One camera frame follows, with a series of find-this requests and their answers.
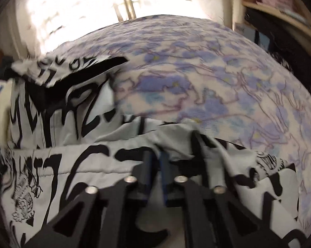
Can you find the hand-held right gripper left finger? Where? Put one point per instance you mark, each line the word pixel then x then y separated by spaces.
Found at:
pixel 147 165

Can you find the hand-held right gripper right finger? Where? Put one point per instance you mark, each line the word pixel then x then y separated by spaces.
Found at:
pixel 164 165

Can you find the white black lettered jacket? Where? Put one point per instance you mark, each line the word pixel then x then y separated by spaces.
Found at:
pixel 67 160

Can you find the purple cat print blanket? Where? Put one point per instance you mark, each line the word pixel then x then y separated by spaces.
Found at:
pixel 196 82

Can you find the white black cardboard box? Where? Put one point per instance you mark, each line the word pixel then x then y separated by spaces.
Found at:
pixel 242 29

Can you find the wooden bookshelf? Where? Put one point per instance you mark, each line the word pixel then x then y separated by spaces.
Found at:
pixel 274 13

